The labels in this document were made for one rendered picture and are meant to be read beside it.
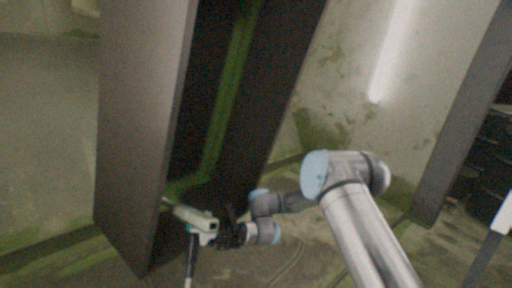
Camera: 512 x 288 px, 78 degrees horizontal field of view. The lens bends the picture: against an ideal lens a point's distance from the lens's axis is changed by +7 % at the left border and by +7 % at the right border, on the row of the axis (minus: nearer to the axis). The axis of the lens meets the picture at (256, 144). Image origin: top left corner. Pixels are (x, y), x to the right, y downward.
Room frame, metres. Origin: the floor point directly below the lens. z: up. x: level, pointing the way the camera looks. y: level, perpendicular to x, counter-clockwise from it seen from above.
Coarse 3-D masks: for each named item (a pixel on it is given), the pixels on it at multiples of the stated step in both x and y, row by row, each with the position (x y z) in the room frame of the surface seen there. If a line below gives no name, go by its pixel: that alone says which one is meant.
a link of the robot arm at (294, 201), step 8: (368, 152) 0.71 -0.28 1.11; (376, 160) 0.67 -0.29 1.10; (376, 168) 0.65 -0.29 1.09; (384, 168) 0.67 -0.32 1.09; (376, 176) 0.64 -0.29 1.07; (384, 176) 0.66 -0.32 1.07; (376, 184) 0.64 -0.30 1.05; (384, 184) 0.66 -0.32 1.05; (288, 192) 1.08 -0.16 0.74; (296, 192) 1.00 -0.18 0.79; (376, 192) 0.65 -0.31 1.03; (280, 200) 1.07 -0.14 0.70; (288, 200) 1.03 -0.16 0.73; (296, 200) 0.98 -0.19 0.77; (304, 200) 0.93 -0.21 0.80; (312, 200) 0.90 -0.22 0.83; (280, 208) 1.05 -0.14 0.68; (288, 208) 1.04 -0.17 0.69; (296, 208) 1.00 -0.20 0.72; (304, 208) 0.98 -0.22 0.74
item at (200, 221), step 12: (168, 204) 1.02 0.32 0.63; (180, 204) 0.96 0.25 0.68; (180, 216) 0.89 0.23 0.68; (192, 216) 0.82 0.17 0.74; (204, 216) 0.79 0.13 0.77; (192, 228) 0.80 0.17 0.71; (204, 228) 0.75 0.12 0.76; (216, 228) 0.76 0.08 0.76; (192, 240) 0.79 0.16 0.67; (192, 252) 0.78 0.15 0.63; (192, 264) 0.77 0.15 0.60; (192, 276) 0.75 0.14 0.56
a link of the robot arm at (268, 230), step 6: (258, 222) 0.97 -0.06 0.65; (264, 222) 0.97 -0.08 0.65; (270, 222) 0.99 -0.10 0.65; (258, 228) 0.93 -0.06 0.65; (264, 228) 0.95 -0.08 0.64; (270, 228) 0.96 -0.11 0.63; (276, 228) 0.98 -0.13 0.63; (258, 234) 0.92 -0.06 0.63; (264, 234) 0.93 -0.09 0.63; (270, 234) 0.95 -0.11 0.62; (276, 234) 0.96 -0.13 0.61; (258, 240) 0.91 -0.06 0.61; (264, 240) 0.93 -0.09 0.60; (270, 240) 0.94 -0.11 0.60; (276, 240) 0.96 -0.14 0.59
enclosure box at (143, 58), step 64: (128, 0) 0.81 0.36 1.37; (192, 0) 0.69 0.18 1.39; (256, 0) 1.35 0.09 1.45; (320, 0) 1.18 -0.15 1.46; (128, 64) 0.82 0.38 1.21; (192, 64) 1.21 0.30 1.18; (256, 64) 1.32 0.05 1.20; (128, 128) 0.83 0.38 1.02; (192, 128) 1.30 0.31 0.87; (256, 128) 1.30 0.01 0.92; (128, 192) 0.84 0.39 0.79; (192, 192) 1.32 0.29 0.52; (128, 256) 0.84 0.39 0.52
